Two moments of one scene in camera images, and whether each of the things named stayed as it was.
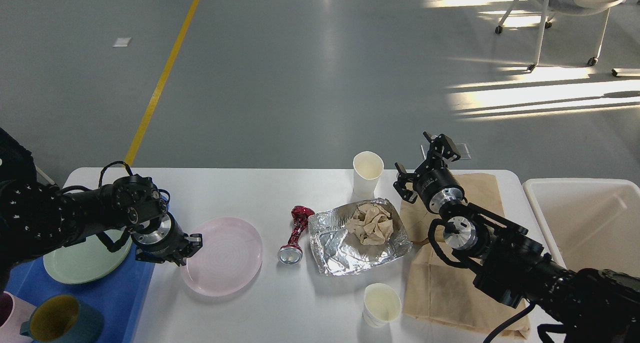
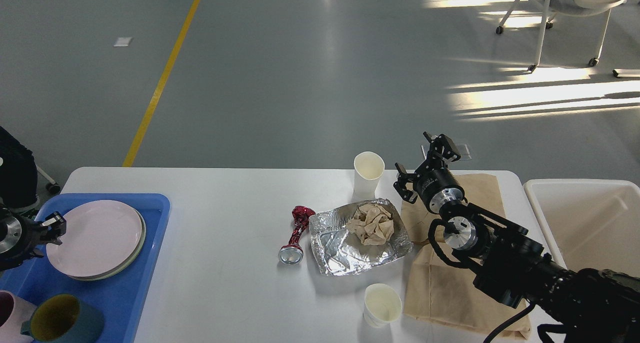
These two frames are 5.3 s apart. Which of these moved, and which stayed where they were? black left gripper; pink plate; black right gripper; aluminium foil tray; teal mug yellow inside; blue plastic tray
Moved: black left gripper; pink plate
Stayed: blue plastic tray; black right gripper; teal mug yellow inside; aluminium foil tray
